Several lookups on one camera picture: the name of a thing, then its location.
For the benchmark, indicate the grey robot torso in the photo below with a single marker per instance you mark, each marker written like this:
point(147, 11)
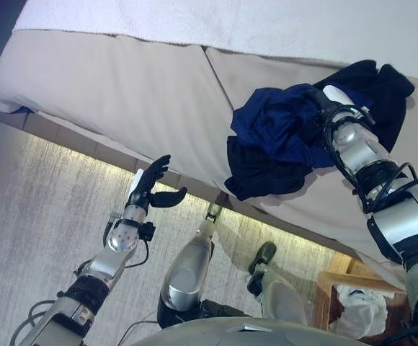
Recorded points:
point(230, 335)

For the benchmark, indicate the blue garment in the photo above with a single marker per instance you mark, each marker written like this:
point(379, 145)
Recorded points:
point(270, 122)

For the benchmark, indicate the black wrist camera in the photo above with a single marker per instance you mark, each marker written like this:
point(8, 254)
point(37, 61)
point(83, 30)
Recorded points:
point(146, 231)
point(367, 115)

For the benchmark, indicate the silver left robot leg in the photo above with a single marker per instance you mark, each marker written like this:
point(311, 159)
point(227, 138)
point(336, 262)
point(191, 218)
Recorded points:
point(187, 274)

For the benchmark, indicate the pale textured bed blanket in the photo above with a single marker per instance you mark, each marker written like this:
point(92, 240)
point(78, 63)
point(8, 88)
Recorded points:
point(194, 21)

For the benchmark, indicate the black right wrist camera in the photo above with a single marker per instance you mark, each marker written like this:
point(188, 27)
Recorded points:
point(367, 115)

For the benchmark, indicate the white garment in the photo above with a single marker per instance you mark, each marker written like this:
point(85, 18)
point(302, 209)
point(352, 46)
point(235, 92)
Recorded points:
point(360, 310)

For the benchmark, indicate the silver right robot leg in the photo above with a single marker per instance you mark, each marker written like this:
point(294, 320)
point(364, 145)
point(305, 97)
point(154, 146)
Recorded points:
point(277, 292)

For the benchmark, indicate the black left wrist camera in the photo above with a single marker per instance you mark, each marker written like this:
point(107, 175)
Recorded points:
point(146, 231)

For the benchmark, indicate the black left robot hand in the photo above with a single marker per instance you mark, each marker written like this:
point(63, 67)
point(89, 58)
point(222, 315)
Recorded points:
point(144, 184)

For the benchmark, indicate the black garment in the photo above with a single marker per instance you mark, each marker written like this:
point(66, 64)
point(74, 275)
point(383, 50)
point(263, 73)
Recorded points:
point(263, 176)

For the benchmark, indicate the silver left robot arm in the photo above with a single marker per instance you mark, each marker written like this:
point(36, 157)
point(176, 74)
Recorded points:
point(108, 259)

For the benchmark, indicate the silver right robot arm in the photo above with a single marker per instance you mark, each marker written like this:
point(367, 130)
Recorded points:
point(392, 202)

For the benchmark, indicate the silver robot leg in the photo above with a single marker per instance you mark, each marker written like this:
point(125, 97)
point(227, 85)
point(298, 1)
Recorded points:
point(187, 274)
point(277, 292)

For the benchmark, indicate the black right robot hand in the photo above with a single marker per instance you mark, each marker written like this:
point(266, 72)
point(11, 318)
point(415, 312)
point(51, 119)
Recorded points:
point(333, 97)

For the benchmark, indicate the woven wicker basket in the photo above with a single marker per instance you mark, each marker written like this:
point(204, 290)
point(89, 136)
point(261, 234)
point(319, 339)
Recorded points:
point(326, 288)

